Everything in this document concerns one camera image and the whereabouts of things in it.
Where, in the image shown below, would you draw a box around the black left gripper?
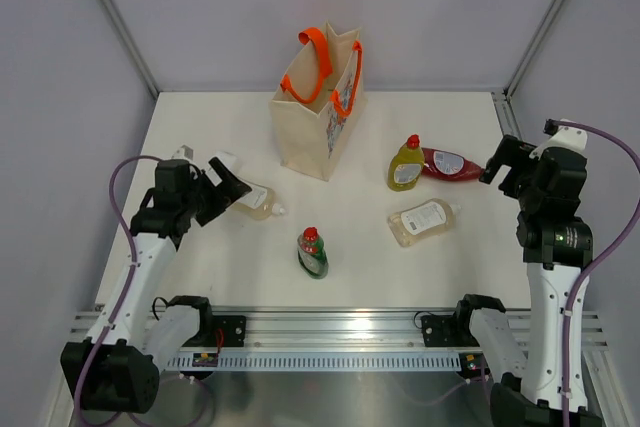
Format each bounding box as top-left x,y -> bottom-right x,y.
181,158 -> 250,226

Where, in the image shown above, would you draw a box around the clear soap bottle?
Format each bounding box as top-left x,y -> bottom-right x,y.
214,151 -> 286,221
387,198 -> 461,248

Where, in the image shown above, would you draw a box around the red dish soap bottle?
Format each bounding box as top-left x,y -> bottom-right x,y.
422,147 -> 484,182

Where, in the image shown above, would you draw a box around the yellow dish soap bottle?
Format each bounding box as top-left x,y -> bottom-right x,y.
387,134 -> 425,192

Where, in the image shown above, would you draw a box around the green dish soap bottle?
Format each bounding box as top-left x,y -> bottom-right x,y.
297,227 -> 329,280

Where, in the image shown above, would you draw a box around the beige canvas bag orange handles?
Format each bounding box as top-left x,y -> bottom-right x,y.
269,23 -> 367,181

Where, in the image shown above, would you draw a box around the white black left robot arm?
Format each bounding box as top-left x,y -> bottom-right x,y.
60,155 -> 251,417

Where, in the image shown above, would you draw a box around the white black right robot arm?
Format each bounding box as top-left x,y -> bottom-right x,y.
452,128 -> 603,426

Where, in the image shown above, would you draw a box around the right side aluminium rail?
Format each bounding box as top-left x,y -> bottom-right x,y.
491,92 -> 522,140

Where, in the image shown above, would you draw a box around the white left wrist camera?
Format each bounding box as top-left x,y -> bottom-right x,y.
171,145 -> 194,162

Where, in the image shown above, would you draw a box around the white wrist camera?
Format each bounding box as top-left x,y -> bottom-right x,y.
171,145 -> 194,162
539,119 -> 587,153

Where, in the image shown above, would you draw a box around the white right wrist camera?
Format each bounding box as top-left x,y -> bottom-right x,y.
539,119 -> 587,153

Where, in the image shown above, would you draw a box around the right aluminium corner post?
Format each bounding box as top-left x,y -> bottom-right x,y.
503,0 -> 568,99

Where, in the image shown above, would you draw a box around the aluminium corner post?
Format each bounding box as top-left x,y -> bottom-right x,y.
503,0 -> 568,99
96,0 -> 161,100

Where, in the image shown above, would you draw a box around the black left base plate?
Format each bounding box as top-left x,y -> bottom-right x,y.
213,315 -> 247,348

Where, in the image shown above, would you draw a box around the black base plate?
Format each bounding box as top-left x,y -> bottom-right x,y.
213,315 -> 247,348
420,313 -> 458,348

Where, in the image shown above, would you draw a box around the aluminium mounting rail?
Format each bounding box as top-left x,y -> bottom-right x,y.
67,309 -> 608,352

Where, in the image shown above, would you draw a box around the white slotted cable duct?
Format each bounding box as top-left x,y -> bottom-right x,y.
166,351 -> 461,373

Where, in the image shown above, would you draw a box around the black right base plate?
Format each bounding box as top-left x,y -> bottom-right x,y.
420,313 -> 458,348

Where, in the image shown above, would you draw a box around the left aluminium corner post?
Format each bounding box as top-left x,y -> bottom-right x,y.
96,0 -> 161,100

